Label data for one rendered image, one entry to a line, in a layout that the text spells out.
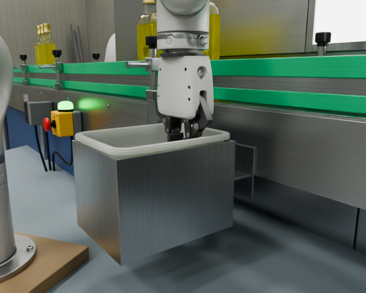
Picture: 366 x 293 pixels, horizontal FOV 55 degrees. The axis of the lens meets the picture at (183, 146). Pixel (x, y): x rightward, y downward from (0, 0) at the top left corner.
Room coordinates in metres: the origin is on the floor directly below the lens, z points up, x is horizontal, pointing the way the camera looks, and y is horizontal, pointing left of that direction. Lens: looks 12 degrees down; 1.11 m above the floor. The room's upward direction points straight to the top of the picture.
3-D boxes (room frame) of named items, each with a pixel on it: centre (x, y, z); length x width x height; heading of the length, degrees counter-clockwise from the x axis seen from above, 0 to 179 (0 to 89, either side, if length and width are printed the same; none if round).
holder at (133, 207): (0.60, 0.03, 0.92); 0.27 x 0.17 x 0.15; 127
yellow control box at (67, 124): (1.04, 0.35, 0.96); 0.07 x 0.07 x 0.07; 37
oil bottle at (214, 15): (0.83, -0.05, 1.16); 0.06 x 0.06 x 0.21; 37
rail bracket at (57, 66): (1.19, 0.44, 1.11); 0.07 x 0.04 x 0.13; 127
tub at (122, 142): (0.58, 0.05, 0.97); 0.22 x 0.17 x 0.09; 127
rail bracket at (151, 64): (0.74, 0.04, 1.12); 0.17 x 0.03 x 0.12; 127
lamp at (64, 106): (1.04, 0.35, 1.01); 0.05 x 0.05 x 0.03
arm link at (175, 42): (0.59, 0.00, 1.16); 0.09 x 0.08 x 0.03; 39
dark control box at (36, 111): (1.27, 0.52, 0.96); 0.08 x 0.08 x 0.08; 37
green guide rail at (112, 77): (1.46, 0.58, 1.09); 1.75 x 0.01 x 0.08; 37
